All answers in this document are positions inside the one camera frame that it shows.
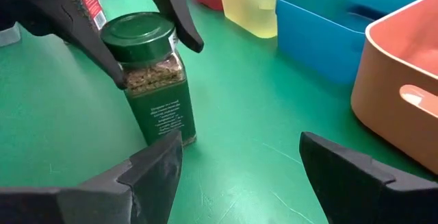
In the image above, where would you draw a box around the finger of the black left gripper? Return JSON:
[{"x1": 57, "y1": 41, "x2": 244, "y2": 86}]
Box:
[
  {"x1": 145, "y1": 0, "x2": 205, "y2": 55},
  {"x1": 0, "y1": 0, "x2": 129, "y2": 91}
]

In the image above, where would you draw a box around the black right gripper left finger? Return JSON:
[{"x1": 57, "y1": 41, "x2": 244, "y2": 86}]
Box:
[{"x1": 0, "y1": 129, "x2": 184, "y2": 224}]

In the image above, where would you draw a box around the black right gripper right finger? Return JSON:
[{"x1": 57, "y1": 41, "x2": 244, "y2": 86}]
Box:
[{"x1": 298, "y1": 131, "x2": 438, "y2": 224}]

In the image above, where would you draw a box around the green-lidded glass herb jar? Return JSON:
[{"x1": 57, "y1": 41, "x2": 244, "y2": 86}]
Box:
[{"x1": 99, "y1": 11, "x2": 198, "y2": 147}]

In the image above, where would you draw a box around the red spice box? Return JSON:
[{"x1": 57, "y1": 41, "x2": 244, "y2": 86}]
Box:
[{"x1": 61, "y1": 0, "x2": 108, "y2": 36}]

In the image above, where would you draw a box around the clear plastic storage tub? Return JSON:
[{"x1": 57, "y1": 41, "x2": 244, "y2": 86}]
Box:
[{"x1": 0, "y1": 21, "x2": 23, "y2": 48}]

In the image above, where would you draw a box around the yellow plastic bin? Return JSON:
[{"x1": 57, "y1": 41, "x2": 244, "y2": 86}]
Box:
[{"x1": 216, "y1": 0, "x2": 326, "y2": 40}]

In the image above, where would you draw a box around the orange plastic bin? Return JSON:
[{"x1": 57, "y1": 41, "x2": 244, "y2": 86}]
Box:
[{"x1": 350, "y1": 0, "x2": 438, "y2": 177}]

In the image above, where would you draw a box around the blue plastic bin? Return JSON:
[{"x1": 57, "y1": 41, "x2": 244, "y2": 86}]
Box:
[{"x1": 274, "y1": 0, "x2": 438, "y2": 86}]

